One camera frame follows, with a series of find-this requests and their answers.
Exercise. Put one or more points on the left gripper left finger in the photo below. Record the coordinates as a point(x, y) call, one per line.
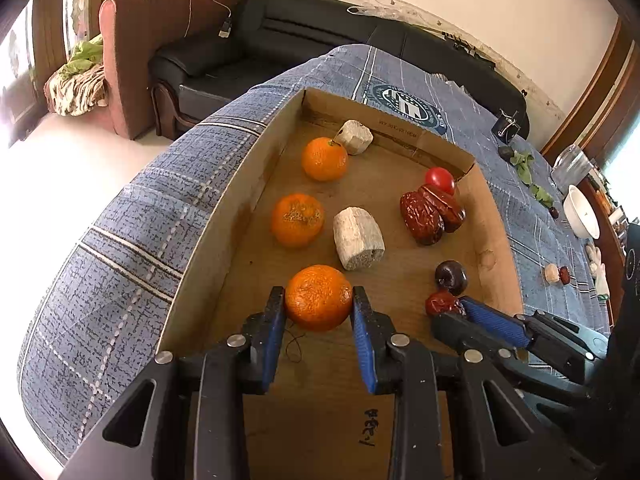
point(183, 418)

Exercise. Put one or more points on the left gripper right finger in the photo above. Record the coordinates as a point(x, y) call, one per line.
point(460, 417)

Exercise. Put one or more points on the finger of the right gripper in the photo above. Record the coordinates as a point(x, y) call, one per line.
point(569, 348)
point(461, 335)

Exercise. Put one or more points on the wrinkled red date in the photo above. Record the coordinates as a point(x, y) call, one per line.
point(443, 301)

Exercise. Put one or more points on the dark purple plum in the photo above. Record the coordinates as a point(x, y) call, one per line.
point(451, 275)

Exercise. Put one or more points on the small red date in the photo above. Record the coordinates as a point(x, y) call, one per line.
point(564, 275)

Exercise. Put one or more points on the small round sugarcane piece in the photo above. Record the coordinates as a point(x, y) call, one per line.
point(551, 273)

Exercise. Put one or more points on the large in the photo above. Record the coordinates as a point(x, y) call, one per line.
point(422, 220)

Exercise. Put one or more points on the large red date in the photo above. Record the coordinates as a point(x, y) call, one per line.
point(453, 215)

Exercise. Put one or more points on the long sugarcane piece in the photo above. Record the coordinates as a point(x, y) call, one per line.
point(358, 239)

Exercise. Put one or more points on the orange mandarin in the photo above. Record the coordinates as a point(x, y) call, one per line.
point(324, 160)
point(296, 220)
point(318, 298)

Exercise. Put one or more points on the red cherry tomato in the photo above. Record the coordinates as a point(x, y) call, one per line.
point(442, 179)

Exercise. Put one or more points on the hexagonal sugarcane piece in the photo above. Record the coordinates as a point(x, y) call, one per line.
point(354, 137)

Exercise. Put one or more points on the white work glove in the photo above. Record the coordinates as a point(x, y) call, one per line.
point(598, 272)

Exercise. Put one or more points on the wooden side cabinet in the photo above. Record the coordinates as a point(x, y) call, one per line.
point(620, 259)

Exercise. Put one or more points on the white bowl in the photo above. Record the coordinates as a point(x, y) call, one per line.
point(580, 215)

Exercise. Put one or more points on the blue plaid tablecloth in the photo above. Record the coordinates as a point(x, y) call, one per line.
point(100, 319)

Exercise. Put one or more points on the cardboard tray box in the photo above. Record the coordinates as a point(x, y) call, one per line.
point(322, 185)

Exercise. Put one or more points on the green leafy vegetable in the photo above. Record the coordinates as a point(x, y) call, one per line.
point(522, 162)

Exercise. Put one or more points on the small black device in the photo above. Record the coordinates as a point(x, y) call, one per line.
point(506, 153)

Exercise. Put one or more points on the black binder clip box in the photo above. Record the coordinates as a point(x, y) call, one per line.
point(507, 126)

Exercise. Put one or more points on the black leather sofa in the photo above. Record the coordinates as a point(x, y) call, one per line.
point(194, 76)

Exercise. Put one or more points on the patterned blanket pile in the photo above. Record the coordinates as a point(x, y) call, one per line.
point(78, 86)

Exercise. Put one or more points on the brown armchair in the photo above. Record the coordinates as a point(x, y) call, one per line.
point(132, 31)

